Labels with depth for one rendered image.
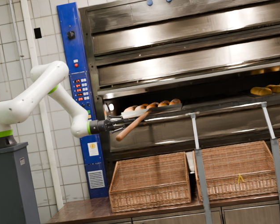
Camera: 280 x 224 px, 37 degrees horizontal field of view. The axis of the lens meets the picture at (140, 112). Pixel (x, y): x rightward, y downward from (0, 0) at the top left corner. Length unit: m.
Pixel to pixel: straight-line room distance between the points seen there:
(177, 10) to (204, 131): 0.97
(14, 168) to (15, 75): 1.36
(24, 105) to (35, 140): 1.29
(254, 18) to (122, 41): 1.01
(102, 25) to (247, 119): 1.36
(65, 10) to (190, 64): 1.07
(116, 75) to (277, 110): 1.27
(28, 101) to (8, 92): 1.30
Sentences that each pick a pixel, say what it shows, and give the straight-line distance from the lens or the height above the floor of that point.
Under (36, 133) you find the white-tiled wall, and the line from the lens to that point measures 3.52.
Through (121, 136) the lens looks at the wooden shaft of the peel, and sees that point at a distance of 1.95.
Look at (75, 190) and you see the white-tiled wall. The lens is 3.51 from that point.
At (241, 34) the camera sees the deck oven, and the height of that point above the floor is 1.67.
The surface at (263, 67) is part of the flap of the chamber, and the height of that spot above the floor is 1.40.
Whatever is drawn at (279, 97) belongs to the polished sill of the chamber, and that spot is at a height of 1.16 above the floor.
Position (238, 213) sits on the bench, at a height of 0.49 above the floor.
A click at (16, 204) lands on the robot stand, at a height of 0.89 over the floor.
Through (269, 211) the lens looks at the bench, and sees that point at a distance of 2.88.
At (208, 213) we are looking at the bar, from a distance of 2.79.
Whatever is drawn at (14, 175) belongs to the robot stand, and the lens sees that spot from 2.36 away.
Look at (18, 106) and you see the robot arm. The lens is 2.25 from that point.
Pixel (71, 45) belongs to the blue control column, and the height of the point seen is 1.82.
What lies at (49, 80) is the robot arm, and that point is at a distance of 2.43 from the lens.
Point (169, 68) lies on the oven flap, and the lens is 3.25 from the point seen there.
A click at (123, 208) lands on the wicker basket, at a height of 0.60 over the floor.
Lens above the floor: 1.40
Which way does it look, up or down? 3 degrees down
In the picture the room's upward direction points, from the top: 9 degrees counter-clockwise
